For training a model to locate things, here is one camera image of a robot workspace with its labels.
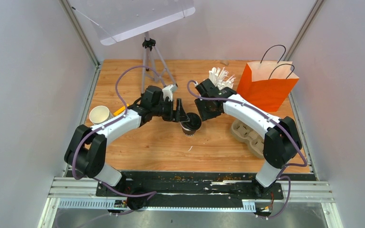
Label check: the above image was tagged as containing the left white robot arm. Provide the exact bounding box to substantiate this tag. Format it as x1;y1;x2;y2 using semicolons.
64;85;190;196

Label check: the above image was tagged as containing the bundle of wrapped straws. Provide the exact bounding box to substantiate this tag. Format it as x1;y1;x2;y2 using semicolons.
208;67;236;89

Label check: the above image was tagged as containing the grey tripod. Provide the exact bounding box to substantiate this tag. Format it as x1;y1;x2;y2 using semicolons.
141;31;177;94

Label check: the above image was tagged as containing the orange paper bag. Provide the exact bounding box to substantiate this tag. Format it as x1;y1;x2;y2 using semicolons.
237;52;299;113

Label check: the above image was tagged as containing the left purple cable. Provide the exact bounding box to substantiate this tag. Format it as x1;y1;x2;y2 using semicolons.
71;65;167;218

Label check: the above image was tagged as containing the black paper coffee cup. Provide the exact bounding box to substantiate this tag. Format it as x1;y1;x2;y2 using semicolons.
181;122;202;136

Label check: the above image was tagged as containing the stack of paper cups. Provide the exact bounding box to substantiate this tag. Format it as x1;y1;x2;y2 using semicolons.
88;105;114;125

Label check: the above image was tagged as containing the yellow triangular plastic stand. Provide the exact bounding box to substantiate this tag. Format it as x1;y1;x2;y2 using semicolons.
113;106;126;116

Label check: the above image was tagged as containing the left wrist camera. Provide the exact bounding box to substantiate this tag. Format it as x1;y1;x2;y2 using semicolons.
162;84;178;101

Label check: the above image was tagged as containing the cardboard cup carrier tray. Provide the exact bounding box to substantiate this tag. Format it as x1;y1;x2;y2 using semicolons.
231;119;264;159

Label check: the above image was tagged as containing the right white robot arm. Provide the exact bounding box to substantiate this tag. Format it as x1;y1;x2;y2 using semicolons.
193;79;302;199

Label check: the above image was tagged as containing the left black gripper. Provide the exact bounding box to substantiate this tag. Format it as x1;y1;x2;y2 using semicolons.
153;99;191;124

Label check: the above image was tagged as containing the black cup lid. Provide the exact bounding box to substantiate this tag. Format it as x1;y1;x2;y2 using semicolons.
181;112;202;131

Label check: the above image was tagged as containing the white reflector board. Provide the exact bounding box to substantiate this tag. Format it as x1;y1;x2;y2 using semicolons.
70;0;196;46

